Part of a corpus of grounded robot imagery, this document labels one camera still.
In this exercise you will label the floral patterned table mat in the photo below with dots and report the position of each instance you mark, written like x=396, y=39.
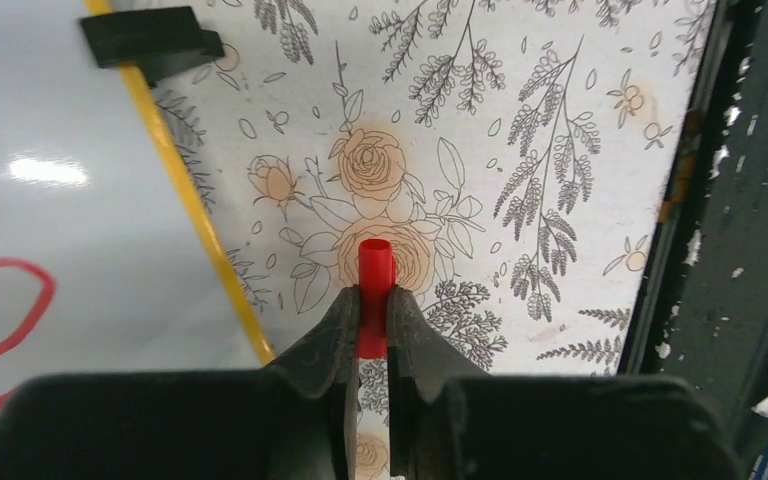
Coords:
x=516, y=154

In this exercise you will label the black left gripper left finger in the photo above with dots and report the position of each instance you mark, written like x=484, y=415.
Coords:
x=294, y=418

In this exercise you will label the yellow framed whiteboard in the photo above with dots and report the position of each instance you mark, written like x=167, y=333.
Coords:
x=108, y=259

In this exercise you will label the red marker cap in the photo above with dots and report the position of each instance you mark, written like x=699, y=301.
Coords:
x=377, y=276

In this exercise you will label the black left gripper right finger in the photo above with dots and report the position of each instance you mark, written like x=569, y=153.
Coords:
x=449, y=419

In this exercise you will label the black whiteboard foot clip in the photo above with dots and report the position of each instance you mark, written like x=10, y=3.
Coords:
x=161, y=42

